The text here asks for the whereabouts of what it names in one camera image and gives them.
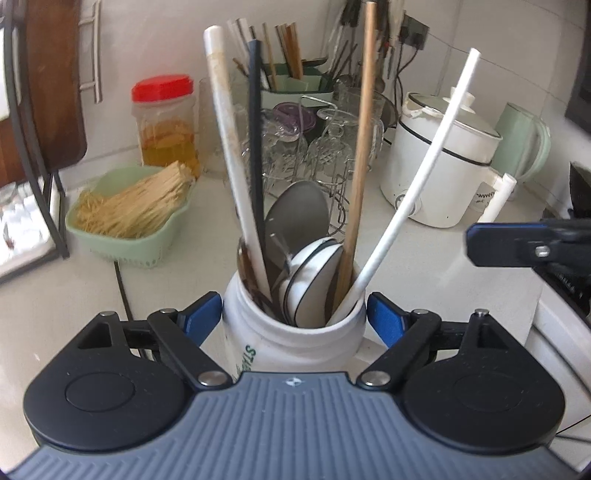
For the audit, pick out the white ceramic mug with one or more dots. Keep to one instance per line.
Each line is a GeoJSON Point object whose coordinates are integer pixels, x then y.
{"type": "Point", "coordinates": [295, 341]}

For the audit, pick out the white electric pot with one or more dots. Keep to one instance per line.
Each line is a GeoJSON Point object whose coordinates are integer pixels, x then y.
{"type": "Point", "coordinates": [434, 184]}

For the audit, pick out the thin white chopstick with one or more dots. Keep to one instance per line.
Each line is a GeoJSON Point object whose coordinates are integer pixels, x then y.
{"type": "Point", "coordinates": [419, 184]}

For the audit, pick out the assorted chopstick bunch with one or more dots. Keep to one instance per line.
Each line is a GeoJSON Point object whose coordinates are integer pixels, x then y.
{"type": "Point", "coordinates": [291, 50]}

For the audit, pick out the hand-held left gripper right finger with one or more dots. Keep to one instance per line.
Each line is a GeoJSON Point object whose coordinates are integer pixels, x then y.
{"type": "Point", "coordinates": [381, 318]}

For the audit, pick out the wooden chopstick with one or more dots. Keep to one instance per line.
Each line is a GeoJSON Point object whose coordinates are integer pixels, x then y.
{"type": "Point", "coordinates": [360, 138]}

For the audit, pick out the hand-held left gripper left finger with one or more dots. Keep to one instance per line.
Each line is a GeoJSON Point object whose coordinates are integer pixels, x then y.
{"type": "Point", "coordinates": [205, 314]}

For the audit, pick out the green electric kettle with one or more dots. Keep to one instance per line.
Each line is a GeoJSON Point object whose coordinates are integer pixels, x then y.
{"type": "Point", "coordinates": [517, 138]}

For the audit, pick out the bundle of pale thin sticks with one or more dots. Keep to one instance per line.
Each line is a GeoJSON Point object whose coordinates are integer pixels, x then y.
{"type": "Point", "coordinates": [138, 203]}

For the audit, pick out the purple glass cup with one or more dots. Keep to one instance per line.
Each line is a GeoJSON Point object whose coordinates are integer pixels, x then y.
{"type": "Point", "coordinates": [288, 117]}

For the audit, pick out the brown wooden cutting board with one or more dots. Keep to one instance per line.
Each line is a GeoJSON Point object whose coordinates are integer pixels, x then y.
{"type": "Point", "coordinates": [55, 92]}

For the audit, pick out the pot lid with white knob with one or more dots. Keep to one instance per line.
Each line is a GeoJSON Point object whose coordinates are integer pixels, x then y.
{"type": "Point", "coordinates": [475, 134]}

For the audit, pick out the white drip tray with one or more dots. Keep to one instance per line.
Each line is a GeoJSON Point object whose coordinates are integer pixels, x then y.
{"type": "Point", "coordinates": [23, 230]}

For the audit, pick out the black wall socket strip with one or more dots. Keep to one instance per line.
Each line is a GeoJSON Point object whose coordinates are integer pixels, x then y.
{"type": "Point", "coordinates": [415, 32]}

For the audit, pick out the stained white chopstick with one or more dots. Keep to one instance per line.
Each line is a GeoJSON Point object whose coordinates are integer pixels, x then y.
{"type": "Point", "coordinates": [227, 138]}

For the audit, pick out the large metal spoon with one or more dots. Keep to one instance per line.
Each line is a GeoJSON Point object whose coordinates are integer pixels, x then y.
{"type": "Point", "coordinates": [295, 207]}

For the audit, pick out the dark wok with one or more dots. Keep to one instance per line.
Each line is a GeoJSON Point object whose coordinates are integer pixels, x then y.
{"type": "Point", "coordinates": [581, 189]}

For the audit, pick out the green plastic basket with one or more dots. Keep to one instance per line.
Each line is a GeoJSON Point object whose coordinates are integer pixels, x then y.
{"type": "Point", "coordinates": [138, 251]}

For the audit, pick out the clear cut glass cup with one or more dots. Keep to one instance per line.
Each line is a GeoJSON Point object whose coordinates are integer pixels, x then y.
{"type": "Point", "coordinates": [328, 147]}
{"type": "Point", "coordinates": [286, 152]}

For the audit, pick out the textured glass jug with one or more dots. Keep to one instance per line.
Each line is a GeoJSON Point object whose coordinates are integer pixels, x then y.
{"type": "Point", "coordinates": [210, 138]}

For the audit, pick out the black metal dish rack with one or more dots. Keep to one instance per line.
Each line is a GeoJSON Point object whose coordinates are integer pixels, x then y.
{"type": "Point", "coordinates": [62, 240]}

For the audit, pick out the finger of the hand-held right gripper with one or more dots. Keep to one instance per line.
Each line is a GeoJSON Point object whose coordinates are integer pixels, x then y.
{"type": "Point", "coordinates": [494, 244]}

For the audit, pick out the plastic jar with red lid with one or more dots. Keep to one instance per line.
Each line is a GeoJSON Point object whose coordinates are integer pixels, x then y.
{"type": "Point", "coordinates": [166, 138]}

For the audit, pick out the hanging kitchen tools group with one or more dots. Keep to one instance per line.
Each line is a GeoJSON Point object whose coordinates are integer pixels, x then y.
{"type": "Point", "coordinates": [351, 14]}

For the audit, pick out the tall textured glass pitcher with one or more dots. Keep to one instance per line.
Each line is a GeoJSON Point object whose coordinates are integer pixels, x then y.
{"type": "Point", "coordinates": [376, 134]}

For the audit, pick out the white black-rimmed ceramic spoon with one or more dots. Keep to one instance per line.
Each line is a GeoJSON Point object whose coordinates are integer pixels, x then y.
{"type": "Point", "coordinates": [314, 277]}
{"type": "Point", "coordinates": [287, 290]}

